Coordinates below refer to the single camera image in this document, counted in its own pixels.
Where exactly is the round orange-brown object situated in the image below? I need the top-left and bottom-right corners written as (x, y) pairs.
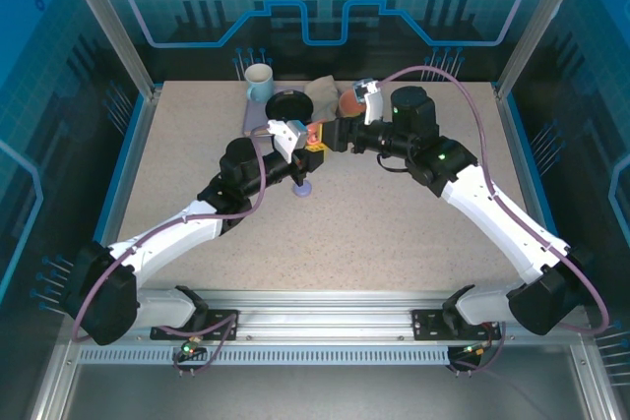
top-left (337, 89), bottom-right (368, 119)

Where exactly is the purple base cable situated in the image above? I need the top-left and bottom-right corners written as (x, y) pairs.
top-left (450, 321), bottom-right (508, 376)
top-left (161, 314), bottom-right (240, 376)

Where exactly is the blue table edge strip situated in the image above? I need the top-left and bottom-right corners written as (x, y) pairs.
top-left (93, 90), bottom-right (158, 244)
top-left (499, 94), bottom-right (560, 244)

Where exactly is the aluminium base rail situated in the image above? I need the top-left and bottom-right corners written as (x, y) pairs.
top-left (137, 289), bottom-right (498, 342)

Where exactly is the grey-green folded cloth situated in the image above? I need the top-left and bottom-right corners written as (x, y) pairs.
top-left (303, 74), bottom-right (344, 121)

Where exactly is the aluminium frame post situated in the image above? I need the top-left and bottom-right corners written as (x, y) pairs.
top-left (53, 0), bottom-right (161, 99)
top-left (494, 0), bottom-right (587, 101)

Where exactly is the lavender plastic tray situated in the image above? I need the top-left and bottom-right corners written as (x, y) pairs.
top-left (242, 90), bottom-right (321, 139)

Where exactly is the slotted grey cable duct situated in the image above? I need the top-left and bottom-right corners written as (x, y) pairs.
top-left (76, 344), bottom-right (457, 367)

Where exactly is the aluminium frame bar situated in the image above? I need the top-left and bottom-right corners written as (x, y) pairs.
top-left (570, 343), bottom-right (619, 420)
top-left (29, 343), bottom-right (80, 420)

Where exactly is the light blue mug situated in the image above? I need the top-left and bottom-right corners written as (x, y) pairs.
top-left (244, 63), bottom-right (276, 104)

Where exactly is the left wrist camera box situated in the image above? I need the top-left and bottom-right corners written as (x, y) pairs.
top-left (267, 118), bottom-right (310, 161)

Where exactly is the black round plate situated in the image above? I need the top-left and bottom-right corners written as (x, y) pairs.
top-left (265, 89), bottom-right (316, 122)

